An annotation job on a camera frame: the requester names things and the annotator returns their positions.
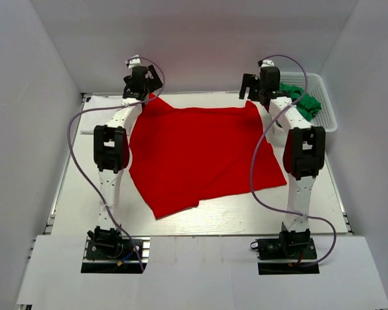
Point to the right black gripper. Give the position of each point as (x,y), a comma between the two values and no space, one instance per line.
(249,81)

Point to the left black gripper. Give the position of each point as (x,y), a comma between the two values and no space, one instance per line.
(156,82)

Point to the red t shirt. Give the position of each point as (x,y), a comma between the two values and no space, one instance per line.
(182,156)

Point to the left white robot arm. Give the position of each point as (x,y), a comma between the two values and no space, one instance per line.
(111,152)

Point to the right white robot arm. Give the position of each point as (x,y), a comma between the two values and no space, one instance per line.
(304,152)

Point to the white plastic basket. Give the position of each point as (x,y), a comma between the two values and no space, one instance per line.
(316,89)

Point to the green t shirt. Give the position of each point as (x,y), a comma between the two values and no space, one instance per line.
(308,106)

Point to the folded white t shirt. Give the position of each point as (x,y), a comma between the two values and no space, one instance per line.
(89,120)

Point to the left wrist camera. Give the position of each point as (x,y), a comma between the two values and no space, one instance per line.
(134,61)

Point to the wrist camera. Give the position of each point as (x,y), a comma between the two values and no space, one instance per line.
(265,63)
(134,61)

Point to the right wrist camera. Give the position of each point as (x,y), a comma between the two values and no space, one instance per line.
(265,63)

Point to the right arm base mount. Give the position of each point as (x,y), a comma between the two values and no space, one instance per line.
(272,259)

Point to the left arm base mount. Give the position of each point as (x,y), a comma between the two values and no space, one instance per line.
(122,259)

